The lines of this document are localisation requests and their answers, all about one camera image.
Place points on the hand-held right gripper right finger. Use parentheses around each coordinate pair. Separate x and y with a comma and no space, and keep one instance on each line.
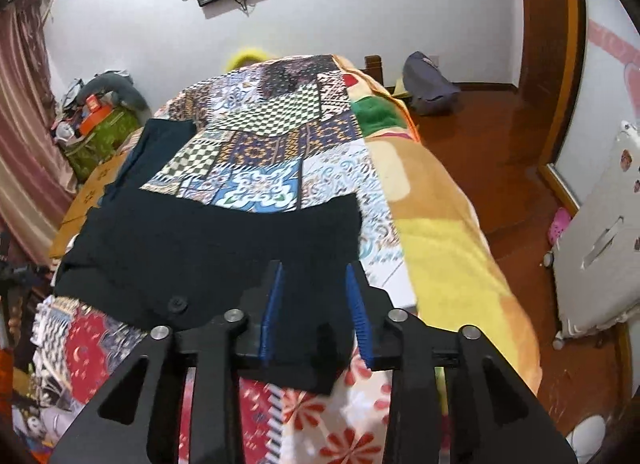
(358,316)

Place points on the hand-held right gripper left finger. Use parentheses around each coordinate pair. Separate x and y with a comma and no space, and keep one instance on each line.
(270,316)

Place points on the dark navy pants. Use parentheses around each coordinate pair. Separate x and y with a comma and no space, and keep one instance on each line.
(200,244)

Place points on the yellow orange fleece blanket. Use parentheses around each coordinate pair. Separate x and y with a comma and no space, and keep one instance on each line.
(440,224)

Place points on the patchwork printed blanket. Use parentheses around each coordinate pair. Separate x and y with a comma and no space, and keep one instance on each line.
(260,153)

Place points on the brown cardboard box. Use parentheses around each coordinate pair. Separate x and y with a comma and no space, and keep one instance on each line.
(85,199)

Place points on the pink slipper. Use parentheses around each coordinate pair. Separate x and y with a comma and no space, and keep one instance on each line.
(560,226)

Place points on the green fabric storage bag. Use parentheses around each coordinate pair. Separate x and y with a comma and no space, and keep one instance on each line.
(102,143)

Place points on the grey purple backpack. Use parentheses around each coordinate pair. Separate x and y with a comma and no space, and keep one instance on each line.
(430,83)

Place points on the white slipper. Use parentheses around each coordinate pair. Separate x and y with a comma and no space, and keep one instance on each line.
(587,436)

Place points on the orange box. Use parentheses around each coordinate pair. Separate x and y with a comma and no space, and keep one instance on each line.
(92,116)

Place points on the grey plush toy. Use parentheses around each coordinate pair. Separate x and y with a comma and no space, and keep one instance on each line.
(117,86)

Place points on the pink striped curtain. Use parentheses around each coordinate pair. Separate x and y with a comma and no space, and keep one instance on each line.
(25,108)

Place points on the wooden bed post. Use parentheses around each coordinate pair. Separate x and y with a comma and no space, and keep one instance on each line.
(373,66)

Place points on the wooden door frame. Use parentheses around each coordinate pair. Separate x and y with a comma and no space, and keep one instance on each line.
(555,68)

